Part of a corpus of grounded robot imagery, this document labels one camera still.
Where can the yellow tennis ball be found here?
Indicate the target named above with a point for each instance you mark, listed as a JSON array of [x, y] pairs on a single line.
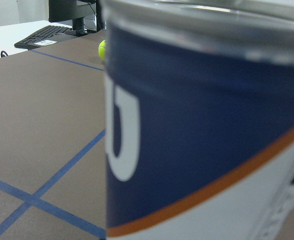
[[102, 49]]

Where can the black keyboard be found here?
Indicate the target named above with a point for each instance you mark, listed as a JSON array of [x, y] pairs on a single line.
[[47, 35]]

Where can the black computer monitor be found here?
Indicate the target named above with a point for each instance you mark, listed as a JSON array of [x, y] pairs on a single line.
[[76, 11]]

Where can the white blue tennis ball can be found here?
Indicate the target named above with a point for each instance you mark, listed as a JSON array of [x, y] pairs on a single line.
[[199, 99]]

